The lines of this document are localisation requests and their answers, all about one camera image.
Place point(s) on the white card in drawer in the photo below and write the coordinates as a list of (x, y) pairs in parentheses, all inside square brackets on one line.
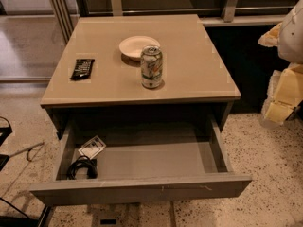
[(92, 147)]

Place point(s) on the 7up soda can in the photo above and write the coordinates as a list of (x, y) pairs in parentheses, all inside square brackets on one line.
[(151, 66)]

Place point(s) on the open grey top drawer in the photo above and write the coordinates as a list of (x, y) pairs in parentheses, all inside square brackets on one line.
[(144, 162)]

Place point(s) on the grey cabinet with beige top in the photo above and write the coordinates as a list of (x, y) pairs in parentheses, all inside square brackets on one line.
[(100, 66)]

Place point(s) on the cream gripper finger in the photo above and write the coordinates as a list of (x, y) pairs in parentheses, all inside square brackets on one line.
[(270, 38), (284, 93)]

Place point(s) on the white bowl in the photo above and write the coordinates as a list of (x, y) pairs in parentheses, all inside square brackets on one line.
[(132, 46)]

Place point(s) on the black snack bar packet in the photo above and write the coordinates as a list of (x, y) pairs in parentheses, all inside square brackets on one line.
[(82, 69)]

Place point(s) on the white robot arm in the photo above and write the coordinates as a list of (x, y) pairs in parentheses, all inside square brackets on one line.
[(290, 43)]

